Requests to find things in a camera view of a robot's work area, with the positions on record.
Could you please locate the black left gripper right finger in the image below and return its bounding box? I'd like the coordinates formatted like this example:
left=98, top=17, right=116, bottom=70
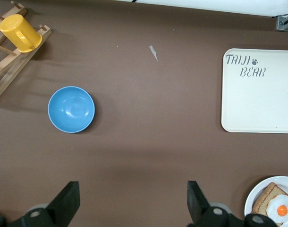
left=186, top=181, right=245, bottom=227

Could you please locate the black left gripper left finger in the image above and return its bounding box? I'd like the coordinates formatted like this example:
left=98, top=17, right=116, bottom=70
left=15, top=181, right=80, bottom=227

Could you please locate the white round plate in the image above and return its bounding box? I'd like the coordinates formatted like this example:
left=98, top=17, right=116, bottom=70
left=244, top=175, right=288, bottom=227

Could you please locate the crusty bread slice under egg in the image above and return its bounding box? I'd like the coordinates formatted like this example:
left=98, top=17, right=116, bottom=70
left=252, top=182, right=288, bottom=217

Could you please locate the toy fried egg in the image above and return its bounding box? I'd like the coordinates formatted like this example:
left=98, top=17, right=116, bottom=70
left=266, top=194, right=288, bottom=224

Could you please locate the blue bowl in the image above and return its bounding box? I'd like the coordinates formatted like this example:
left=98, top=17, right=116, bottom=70
left=48, top=86, right=96, bottom=134

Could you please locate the cream bear print tray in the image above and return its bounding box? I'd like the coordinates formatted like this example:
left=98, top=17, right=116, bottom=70
left=220, top=48, right=288, bottom=134

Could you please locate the wooden peg drying rack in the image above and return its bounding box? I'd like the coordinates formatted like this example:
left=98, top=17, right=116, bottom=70
left=0, top=1, right=52, bottom=105

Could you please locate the small grey paper scrap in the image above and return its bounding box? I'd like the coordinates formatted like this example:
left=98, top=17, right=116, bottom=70
left=149, top=45, right=159, bottom=62

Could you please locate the yellow plastic mug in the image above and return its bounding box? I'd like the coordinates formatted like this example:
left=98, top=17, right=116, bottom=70
left=0, top=14, right=43, bottom=53

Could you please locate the aluminium profile bracket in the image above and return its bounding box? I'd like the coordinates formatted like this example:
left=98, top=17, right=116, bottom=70
left=275, top=13, right=288, bottom=33

